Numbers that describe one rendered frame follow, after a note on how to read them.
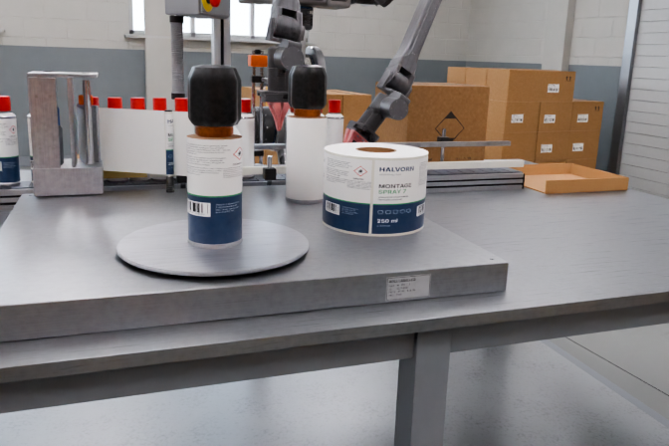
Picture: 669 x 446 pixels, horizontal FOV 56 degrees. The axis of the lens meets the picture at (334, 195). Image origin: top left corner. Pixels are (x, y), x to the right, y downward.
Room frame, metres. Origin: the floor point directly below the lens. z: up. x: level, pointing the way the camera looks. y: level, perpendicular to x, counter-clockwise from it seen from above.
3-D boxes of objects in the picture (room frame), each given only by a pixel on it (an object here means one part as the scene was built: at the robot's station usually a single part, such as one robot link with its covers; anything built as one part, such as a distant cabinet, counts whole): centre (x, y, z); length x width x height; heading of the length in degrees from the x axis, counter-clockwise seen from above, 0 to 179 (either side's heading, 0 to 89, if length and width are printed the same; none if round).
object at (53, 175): (1.40, 0.60, 1.01); 0.14 x 0.13 x 0.26; 109
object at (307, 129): (1.39, 0.07, 1.03); 0.09 x 0.09 x 0.30
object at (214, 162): (1.00, 0.20, 1.04); 0.09 x 0.09 x 0.29
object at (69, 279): (1.17, 0.20, 0.86); 0.80 x 0.67 x 0.05; 109
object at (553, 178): (1.96, -0.71, 0.85); 0.30 x 0.26 x 0.04; 109
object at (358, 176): (1.21, -0.08, 0.95); 0.20 x 0.20 x 0.14
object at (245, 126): (1.62, 0.24, 0.98); 0.05 x 0.05 x 0.20
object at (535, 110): (5.69, -1.65, 0.57); 1.20 x 0.83 x 1.14; 116
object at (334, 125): (1.70, 0.01, 0.98); 0.05 x 0.05 x 0.20
